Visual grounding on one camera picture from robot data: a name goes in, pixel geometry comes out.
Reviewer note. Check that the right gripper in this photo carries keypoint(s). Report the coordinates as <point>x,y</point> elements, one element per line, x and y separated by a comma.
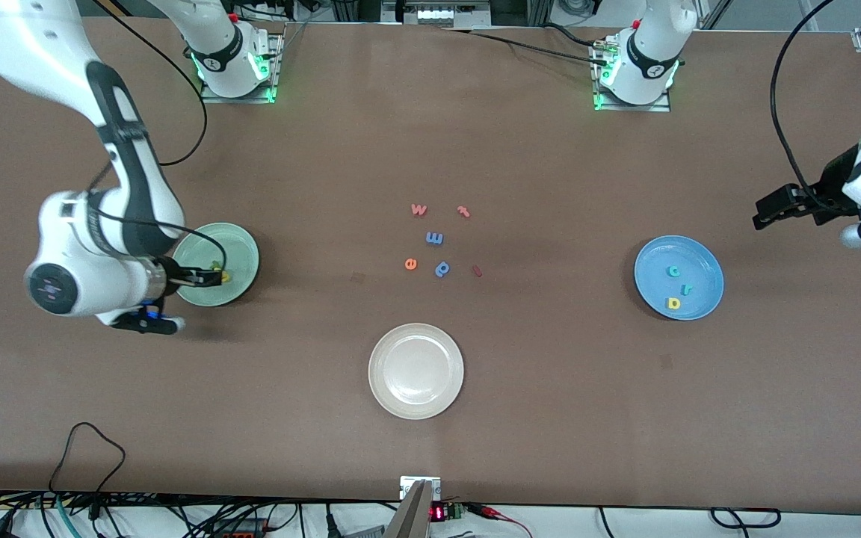
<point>176,273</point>

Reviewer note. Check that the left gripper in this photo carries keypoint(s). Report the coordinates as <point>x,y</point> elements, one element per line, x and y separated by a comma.
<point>834,181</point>

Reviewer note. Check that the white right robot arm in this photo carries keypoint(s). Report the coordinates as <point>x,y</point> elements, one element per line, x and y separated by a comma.
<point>79,254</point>

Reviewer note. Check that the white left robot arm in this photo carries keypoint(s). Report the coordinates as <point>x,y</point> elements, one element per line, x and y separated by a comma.
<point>651,52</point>

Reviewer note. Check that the green plate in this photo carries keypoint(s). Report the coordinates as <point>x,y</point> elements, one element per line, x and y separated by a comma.
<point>240,250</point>

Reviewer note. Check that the blue plate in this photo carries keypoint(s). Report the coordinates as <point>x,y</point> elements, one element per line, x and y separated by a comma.
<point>703,261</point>

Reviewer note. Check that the pink letter w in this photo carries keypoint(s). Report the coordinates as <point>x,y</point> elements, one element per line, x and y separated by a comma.
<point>418,210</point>

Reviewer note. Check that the beige plate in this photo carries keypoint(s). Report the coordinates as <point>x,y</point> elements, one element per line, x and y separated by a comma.
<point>415,370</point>

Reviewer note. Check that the blue letter m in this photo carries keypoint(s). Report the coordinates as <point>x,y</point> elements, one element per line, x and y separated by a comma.
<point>434,238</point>

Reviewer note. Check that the blue letter p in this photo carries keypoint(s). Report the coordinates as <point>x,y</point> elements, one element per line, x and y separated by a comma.
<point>442,269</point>

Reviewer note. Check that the red digit display module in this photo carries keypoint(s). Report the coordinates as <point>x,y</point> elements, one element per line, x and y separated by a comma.
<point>437,513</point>

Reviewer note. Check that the green terminal block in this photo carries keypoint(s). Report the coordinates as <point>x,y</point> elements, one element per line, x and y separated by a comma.
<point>455,511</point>

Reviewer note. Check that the white power strip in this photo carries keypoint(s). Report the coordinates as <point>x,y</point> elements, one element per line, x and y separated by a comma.
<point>436,12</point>

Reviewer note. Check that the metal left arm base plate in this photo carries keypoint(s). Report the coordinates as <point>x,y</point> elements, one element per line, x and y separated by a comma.
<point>662,106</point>

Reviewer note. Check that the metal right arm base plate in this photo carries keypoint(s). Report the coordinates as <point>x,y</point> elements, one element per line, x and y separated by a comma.
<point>270,71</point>

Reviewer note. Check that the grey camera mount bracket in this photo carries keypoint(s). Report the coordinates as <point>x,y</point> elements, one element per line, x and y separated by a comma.
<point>412,515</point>

